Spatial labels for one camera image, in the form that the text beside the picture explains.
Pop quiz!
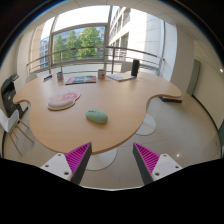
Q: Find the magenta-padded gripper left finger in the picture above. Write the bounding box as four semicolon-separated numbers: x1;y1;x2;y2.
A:
40;142;93;186

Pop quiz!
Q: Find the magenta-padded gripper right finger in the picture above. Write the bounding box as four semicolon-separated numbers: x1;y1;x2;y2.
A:
132;142;184;186

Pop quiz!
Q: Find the mint green computer mouse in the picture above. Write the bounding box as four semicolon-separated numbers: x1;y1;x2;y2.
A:
85;109;109;125

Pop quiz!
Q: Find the pink and white mouse pad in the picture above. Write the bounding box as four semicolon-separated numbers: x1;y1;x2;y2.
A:
47;91;82;112

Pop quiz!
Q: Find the white round table base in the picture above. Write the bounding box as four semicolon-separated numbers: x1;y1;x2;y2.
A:
85;148;118;172
135;113;157;137

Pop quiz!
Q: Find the white chair with wooden legs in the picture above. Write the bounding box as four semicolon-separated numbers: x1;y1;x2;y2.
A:
0;108;35;156

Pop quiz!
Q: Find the red and blue magazine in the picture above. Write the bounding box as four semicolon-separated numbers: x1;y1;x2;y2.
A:
64;75;98;86

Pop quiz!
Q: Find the white plastic chair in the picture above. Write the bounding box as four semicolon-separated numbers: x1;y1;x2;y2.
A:
24;73;38;84
120;61;133;73

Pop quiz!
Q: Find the grey-green door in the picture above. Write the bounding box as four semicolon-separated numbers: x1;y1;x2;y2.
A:
185;59;202;97

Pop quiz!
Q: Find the stack of light brochures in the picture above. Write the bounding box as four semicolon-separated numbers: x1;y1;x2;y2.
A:
106;72;137;82

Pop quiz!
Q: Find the red and white mug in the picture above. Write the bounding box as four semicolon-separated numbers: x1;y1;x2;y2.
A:
97;69;107;80

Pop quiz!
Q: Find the black cylindrical speaker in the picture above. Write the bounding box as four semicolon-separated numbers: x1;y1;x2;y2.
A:
130;59;141;77

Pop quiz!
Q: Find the metal balcony railing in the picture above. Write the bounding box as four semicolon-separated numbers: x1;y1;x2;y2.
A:
26;45;165;76

